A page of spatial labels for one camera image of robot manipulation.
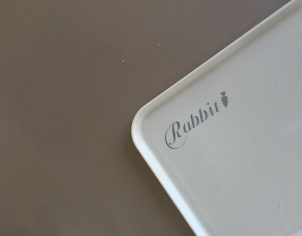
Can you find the cream rabbit tray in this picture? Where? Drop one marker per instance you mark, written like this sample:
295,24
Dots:
225,142

